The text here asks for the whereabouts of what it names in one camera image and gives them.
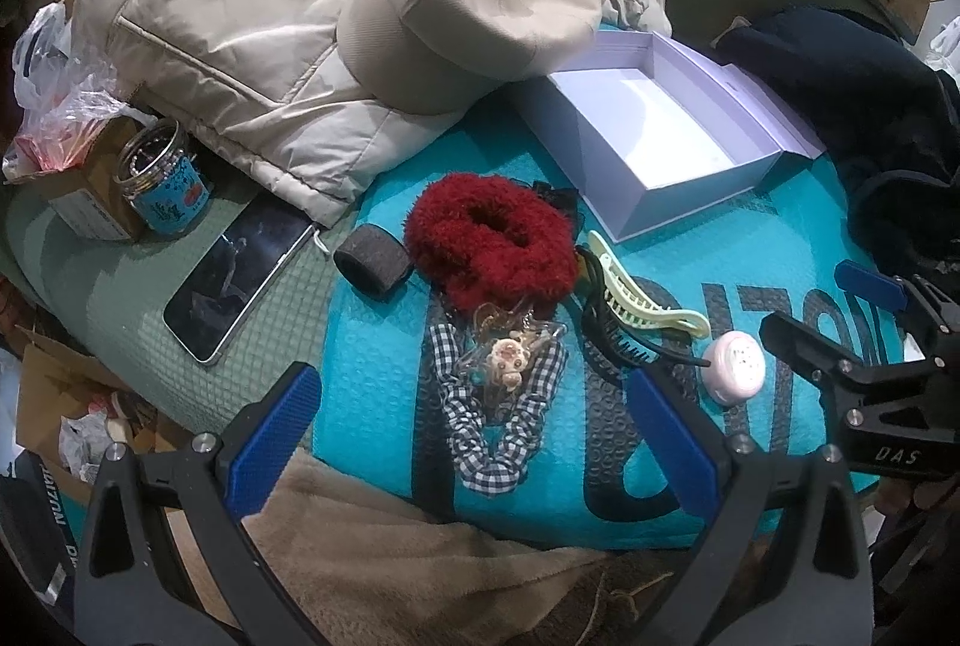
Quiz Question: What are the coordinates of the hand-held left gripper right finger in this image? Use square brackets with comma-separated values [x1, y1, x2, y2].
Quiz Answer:
[628, 364, 875, 646]

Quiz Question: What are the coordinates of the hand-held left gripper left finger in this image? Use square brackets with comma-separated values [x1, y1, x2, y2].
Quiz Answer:
[73, 361, 323, 646]

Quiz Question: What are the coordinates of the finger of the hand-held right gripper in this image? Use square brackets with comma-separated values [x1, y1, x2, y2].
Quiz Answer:
[759, 311, 947, 426]
[835, 260, 960, 356]

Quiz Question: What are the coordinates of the pink round compact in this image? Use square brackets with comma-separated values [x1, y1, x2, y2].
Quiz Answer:
[701, 331, 767, 406]

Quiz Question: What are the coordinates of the long black hair clip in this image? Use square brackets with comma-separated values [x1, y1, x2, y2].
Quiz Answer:
[576, 245, 713, 371]

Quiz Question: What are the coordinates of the cream claw hair clip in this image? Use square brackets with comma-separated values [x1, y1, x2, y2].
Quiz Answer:
[587, 231, 710, 339]

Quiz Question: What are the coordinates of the black white gingham scrunchie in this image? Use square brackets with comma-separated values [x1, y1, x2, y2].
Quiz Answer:
[427, 316, 568, 494]

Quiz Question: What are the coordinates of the clear hair clip bear charm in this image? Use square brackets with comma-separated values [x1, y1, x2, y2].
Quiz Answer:
[469, 304, 563, 392]

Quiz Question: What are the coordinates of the dark hair roller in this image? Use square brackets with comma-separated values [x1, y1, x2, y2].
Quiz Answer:
[334, 224, 413, 303]

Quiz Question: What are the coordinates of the lavender cardboard box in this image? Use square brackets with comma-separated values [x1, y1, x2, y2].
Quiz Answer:
[514, 31, 827, 244]

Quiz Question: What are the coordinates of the red fluffy scrunchie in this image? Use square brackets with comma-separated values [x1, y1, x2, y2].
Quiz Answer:
[405, 172, 580, 311]

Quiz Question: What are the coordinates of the person's right hand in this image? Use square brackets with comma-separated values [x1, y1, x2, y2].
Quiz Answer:
[874, 475, 935, 518]

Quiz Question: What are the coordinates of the teal bubble mailer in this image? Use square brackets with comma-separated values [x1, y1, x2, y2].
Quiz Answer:
[311, 19, 901, 553]

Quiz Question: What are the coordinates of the smartphone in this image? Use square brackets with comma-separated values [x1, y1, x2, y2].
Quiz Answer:
[163, 196, 317, 366]

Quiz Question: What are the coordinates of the dark clothing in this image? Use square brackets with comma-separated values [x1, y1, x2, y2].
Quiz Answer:
[712, 4, 960, 287]

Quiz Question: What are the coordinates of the beige fleece blanket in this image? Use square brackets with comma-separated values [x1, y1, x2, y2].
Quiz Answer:
[244, 447, 721, 646]

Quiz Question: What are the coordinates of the open cardboard box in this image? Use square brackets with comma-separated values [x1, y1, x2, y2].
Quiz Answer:
[15, 325, 188, 489]

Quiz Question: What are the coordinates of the glass jar blue label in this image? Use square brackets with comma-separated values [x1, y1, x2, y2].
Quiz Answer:
[114, 118, 214, 236]

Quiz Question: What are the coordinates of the white cloth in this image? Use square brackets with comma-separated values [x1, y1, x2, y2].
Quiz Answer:
[930, 16, 960, 71]

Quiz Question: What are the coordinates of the dark printed mailer bag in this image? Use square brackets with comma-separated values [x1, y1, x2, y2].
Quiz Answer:
[0, 451, 85, 611]

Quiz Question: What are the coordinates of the small cardboard box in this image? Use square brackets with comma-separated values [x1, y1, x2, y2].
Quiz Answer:
[4, 113, 151, 242]

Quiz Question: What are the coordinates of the clear plastic bag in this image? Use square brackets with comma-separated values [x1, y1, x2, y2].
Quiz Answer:
[11, 1, 145, 168]

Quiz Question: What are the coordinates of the beige puffer jacket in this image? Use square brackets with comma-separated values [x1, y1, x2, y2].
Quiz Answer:
[75, 0, 672, 228]

